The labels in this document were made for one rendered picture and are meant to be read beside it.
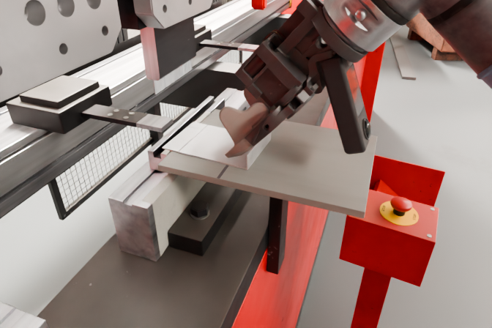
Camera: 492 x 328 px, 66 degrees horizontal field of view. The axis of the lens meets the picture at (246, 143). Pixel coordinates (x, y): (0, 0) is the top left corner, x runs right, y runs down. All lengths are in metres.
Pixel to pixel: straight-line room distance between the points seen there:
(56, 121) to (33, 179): 0.11
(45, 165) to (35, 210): 1.52
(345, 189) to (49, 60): 0.33
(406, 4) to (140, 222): 0.39
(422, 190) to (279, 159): 0.50
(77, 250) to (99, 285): 1.37
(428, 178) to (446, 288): 0.94
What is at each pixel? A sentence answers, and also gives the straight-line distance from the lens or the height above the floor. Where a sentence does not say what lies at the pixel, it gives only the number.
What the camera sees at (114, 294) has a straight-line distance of 0.53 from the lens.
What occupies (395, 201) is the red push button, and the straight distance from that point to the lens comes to 0.79.
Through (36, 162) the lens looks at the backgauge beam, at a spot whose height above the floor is 0.94.
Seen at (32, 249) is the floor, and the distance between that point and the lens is 2.01.
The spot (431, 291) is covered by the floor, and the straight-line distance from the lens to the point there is 1.78.
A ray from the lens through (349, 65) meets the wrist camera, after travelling 0.44.
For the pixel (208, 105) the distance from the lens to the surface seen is 0.67.
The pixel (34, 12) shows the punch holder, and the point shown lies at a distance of 0.32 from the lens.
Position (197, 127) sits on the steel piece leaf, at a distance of 0.58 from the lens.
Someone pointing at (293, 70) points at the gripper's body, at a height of 1.13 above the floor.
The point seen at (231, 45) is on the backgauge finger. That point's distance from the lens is 0.97.
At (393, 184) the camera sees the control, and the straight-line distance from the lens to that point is 0.95.
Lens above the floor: 1.28
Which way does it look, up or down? 31 degrees down
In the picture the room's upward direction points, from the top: straight up
